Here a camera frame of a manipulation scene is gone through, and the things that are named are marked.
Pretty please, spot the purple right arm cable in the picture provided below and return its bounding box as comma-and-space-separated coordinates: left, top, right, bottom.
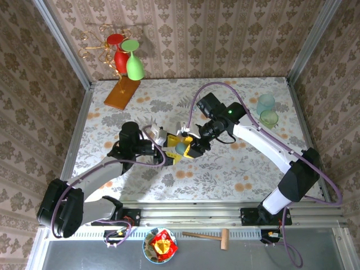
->
187, 81, 344, 268

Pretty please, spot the thin black camera cable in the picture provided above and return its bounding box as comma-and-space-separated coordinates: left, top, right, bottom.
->
220, 131, 237, 145

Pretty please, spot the clear acrylic pole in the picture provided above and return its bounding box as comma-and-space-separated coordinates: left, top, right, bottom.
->
31, 0, 93, 90

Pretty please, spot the red and yellow snack packet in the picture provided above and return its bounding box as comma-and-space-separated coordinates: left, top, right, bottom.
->
148, 229, 178, 261

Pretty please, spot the aluminium side rail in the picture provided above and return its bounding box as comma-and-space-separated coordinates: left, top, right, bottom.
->
284, 78, 333, 205
52, 81, 96, 203

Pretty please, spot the red wine glass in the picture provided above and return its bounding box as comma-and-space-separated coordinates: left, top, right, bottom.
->
106, 33, 131, 73

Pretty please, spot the black power connector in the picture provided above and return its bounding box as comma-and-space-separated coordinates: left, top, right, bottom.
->
103, 229, 127, 242
260, 229, 282, 245

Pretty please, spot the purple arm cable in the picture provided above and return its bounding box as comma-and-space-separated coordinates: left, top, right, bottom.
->
187, 81, 344, 268
51, 124, 167, 249

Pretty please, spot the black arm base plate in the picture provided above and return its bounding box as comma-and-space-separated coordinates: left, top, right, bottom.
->
91, 208, 141, 227
240, 207, 293, 226

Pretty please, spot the blue translucent cup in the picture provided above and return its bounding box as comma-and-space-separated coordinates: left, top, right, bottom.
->
255, 93, 276, 116

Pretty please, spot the wooden mallet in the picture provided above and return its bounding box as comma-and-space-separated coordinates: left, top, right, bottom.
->
182, 228, 231, 251

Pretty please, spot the floral patterned table cover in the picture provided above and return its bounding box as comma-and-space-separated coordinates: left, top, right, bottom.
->
71, 77, 324, 204

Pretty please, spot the gold wire glass rack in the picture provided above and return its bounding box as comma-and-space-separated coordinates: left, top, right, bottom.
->
78, 24, 141, 111

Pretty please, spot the patterned bowl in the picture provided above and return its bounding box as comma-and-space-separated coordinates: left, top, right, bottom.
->
142, 227, 178, 264

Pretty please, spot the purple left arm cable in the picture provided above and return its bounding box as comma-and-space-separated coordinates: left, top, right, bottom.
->
51, 124, 167, 249

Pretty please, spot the green translucent cup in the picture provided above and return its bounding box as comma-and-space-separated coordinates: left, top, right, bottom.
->
257, 109, 279, 133

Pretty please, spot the aluminium frame post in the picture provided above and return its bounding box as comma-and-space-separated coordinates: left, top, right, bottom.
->
286, 0, 343, 85

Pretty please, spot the aluminium mounting rail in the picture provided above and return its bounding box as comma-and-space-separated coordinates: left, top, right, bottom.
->
39, 199, 347, 229

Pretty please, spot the grey metal base panel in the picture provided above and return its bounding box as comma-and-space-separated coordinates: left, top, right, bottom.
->
42, 229, 348, 270

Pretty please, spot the green wine glass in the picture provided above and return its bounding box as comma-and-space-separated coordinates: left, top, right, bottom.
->
120, 39, 146, 82

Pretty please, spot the small blue cup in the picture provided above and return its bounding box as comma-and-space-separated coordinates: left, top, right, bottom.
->
174, 141, 189, 156

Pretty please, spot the white slotted cable duct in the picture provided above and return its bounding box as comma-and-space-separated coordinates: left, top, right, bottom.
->
44, 227, 340, 241

